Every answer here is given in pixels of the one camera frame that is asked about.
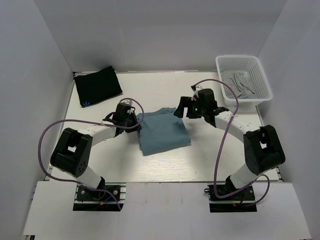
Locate teal blue t shirt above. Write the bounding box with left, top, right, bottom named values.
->
left=137, top=107, right=191, bottom=156

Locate black t shirt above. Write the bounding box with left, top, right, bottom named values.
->
left=74, top=66, right=123, bottom=108

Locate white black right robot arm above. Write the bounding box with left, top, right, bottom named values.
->
left=174, top=96, right=286, bottom=199

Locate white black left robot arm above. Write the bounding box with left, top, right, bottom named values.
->
left=50, top=110, right=141, bottom=190

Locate grey t shirt in basket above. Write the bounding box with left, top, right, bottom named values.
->
left=221, top=70, right=256, bottom=100

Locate white plastic basket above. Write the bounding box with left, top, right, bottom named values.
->
left=215, top=55, right=273, bottom=106

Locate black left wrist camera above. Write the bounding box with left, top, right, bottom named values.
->
left=103, top=102, right=135, bottom=127

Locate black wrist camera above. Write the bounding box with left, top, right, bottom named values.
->
left=191, top=85, right=229, bottom=127
left=103, top=102, right=135, bottom=127

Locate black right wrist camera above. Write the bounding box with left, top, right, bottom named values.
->
left=191, top=85, right=229, bottom=127

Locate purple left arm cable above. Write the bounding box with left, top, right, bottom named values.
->
left=39, top=97, right=145, bottom=211

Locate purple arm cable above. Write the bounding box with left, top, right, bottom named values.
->
left=39, top=97, right=145, bottom=211
left=192, top=79, right=271, bottom=207

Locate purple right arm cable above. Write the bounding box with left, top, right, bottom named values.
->
left=192, top=79, right=271, bottom=207

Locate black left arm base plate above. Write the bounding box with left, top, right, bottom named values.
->
left=72, top=183, right=126, bottom=212

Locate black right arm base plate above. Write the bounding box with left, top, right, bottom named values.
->
left=204, top=184, right=257, bottom=213

